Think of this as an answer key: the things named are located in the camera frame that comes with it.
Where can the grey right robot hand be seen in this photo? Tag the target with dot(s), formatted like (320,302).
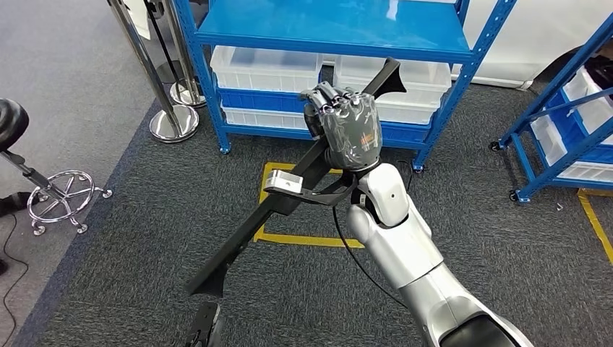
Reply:
(354,129)

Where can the black license plate frame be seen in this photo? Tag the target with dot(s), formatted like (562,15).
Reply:
(225,261)

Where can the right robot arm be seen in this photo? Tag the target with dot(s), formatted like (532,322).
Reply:
(407,249)

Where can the blue metal shelf rack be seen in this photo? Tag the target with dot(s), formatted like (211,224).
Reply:
(524,163)
(335,24)

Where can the blue plastic bin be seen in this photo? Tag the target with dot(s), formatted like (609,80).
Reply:
(404,134)
(579,143)
(258,101)

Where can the white plastic bin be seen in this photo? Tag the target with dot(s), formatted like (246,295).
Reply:
(263,120)
(407,115)
(263,72)
(596,120)
(548,143)
(421,91)

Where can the chrome barrier stanchion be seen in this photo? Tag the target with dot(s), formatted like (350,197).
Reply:
(189,96)
(175,124)

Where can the white car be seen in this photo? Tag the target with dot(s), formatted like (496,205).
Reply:
(527,33)

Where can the dark base barrier stanchion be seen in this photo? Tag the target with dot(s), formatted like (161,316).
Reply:
(165,72)

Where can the black robot wheeled base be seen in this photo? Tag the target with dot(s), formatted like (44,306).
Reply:
(203,325)

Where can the yellow floor tape square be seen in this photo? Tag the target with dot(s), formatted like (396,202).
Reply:
(594,220)

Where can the black stool with chrome base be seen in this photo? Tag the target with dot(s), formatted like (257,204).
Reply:
(12,122)

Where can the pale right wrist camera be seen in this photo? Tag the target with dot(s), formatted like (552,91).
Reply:
(283,182)

